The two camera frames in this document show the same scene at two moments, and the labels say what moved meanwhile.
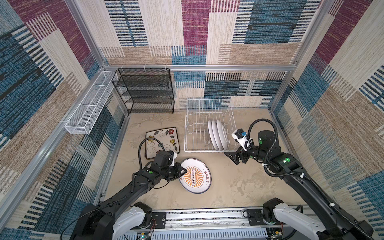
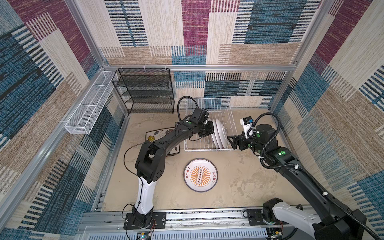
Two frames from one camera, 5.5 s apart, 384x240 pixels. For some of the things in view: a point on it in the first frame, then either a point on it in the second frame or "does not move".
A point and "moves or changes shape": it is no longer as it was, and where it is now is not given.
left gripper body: [173, 172] → [205, 130]
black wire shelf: [145, 90] does not move
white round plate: [222, 134] does not move
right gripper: [234, 156] → [241, 138]
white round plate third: [211, 135] does not move
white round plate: [197, 179] moves or changes shape
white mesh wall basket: [80, 121] does not move
